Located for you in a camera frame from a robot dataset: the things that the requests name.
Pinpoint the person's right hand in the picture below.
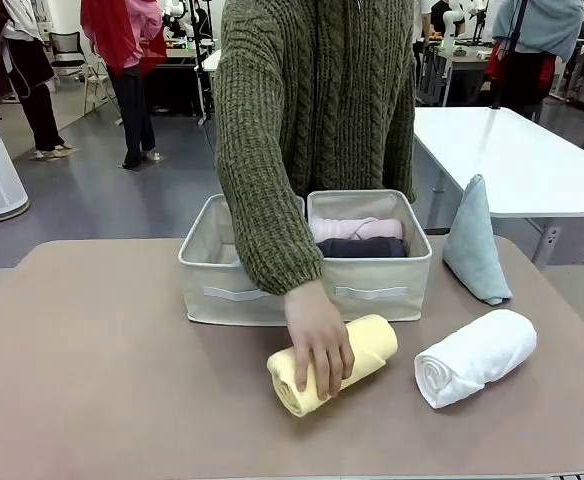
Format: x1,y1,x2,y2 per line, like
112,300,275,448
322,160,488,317
284,288,356,401

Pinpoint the yellow towel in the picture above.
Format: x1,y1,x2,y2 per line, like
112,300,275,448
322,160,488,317
266,313,399,419

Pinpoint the dark grey towel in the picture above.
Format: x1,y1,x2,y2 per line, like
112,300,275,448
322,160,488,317
315,236,409,259

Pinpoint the pink towel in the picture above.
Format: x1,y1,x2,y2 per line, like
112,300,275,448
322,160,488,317
309,216,406,244

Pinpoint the white towel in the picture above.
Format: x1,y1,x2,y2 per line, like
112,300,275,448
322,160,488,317
413,308,538,410

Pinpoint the teal cone towel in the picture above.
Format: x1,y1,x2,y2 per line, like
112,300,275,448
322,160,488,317
442,173,514,307

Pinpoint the person's right forearm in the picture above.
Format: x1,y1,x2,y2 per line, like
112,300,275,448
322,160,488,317
221,164,324,299

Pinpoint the beige fabric storage bin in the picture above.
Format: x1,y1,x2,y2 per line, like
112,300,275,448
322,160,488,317
305,188,433,322
177,193,308,326

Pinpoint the person in green knit sweater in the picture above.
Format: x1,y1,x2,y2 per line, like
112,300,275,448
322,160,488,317
213,0,418,202

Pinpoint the white table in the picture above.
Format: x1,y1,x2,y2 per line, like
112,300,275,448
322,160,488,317
411,106,584,271

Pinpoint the white background desk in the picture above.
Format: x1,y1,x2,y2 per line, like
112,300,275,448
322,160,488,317
194,47,223,127

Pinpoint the small white background robot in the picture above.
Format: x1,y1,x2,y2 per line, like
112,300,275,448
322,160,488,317
441,0,468,54

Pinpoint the person in red shawl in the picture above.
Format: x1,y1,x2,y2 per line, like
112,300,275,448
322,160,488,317
80,0,168,172

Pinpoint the grey mesh office chair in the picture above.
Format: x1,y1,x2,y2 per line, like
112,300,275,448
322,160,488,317
49,30,123,126

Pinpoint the person in grey-blue sweater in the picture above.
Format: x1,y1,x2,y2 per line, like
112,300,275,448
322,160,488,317
486,0,584,121

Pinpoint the person in black skirt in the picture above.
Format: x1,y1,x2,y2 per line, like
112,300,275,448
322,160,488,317
0,0,76,161

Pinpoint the aluminium frame workstation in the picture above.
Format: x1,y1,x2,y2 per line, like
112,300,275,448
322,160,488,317
416,39,498,109

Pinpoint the black frame desk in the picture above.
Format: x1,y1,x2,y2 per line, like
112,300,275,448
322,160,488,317
146,42,208,119

